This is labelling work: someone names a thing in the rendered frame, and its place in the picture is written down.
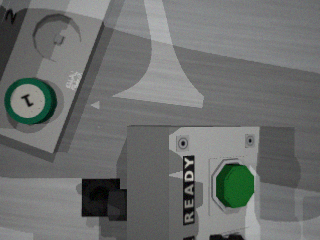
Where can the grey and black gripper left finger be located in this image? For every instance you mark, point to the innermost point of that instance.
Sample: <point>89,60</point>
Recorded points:
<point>217,237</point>

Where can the green screw cap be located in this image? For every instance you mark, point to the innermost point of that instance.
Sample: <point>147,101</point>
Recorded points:
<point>30,101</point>

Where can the grey button housing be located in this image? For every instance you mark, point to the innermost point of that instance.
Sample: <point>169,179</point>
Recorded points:
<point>184,183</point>

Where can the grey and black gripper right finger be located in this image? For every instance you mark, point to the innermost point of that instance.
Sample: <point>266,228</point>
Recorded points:
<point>235,237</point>

